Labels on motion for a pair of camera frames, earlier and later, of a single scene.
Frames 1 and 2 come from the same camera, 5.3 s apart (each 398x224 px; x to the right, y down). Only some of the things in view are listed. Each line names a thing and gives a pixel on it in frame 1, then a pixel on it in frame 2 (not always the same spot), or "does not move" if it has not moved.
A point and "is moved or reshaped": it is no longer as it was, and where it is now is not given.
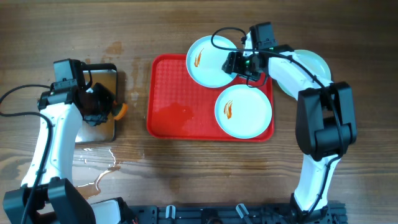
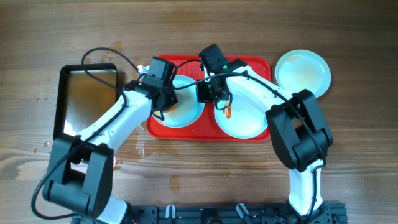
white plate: (243, 111) does not move
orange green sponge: (119, 110) is moved or reshaped
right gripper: (234, 61) to (203, 96)
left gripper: (96, 117) to (172, 97)
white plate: (206, 58) to (189, 110)
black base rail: (234, 214) does not move
